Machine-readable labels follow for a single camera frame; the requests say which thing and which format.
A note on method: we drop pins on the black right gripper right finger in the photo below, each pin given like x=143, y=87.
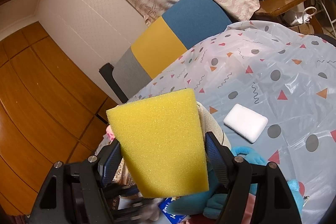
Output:
x=274, y=202

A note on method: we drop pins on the wooden side table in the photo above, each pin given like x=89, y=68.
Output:
x=273, y=8

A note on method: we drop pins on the blue plush toy with lollipop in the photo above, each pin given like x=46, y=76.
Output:
x=211, y=202

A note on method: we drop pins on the yellow foam sponge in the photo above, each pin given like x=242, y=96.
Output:
x=162, y=144

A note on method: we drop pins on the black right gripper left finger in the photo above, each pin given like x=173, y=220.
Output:
x=73, y=193

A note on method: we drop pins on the grey yellow blue chair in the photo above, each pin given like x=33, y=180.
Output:
x=178, y=29

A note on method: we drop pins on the beige knitted item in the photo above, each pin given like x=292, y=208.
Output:
x=209, y=124

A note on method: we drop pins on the pink spotted plush toy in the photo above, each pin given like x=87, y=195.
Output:
x=109, y=133

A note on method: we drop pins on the patterned plastic tablecloth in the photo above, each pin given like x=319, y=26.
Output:
x=281, y=74

